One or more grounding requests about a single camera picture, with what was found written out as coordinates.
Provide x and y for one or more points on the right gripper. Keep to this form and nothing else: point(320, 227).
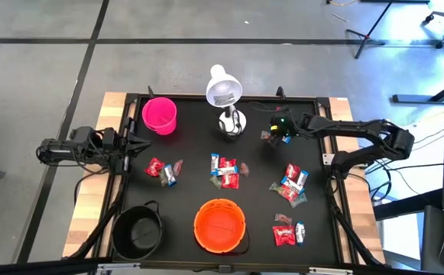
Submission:
point(286, 128)

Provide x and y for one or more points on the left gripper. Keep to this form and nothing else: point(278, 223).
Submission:
point(120, 151)

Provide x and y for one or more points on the clear green candy bag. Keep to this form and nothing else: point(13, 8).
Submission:
point(162, 178)
point(216, 182)

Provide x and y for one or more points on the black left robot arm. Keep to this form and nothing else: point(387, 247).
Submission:
point(72, 149)

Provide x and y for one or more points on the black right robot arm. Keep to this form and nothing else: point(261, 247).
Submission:
point(359, 131)

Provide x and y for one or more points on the pink plastic bucket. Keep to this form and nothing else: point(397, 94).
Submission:
point(159, 114)

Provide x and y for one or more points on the black table mat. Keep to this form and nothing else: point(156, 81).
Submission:
point(191, 153)

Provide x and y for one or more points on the white metal mounting plate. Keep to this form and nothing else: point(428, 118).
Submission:
point(328, 159)

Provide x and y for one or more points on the white desk lamp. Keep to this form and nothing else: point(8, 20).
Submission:
point(223, 89)

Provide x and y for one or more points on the black plastic bucket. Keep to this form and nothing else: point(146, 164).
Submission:
point(137, 233)

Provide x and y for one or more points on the orange plastic bucket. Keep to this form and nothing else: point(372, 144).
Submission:
point(219, 225)

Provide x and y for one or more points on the black tripod stand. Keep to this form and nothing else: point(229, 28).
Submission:
point(365, 37)

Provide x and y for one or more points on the thin grey stick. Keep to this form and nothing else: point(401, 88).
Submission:
point(339, 17)

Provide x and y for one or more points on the black gantry beam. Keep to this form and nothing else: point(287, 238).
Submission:
point(34, 267)

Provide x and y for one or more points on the black desk foot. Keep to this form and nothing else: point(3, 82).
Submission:
point(393, 1)

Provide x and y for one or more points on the black office chair base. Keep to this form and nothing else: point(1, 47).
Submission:
point(440, 45)

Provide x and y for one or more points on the black frame clamp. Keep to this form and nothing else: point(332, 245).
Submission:
point(280, 92)
point(151, 92)

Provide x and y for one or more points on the black aluminium table frame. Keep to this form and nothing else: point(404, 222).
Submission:
point(305, 98)

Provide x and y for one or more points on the silver beam bracket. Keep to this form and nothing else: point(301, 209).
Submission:
point(330, 271)
point(118, 267)

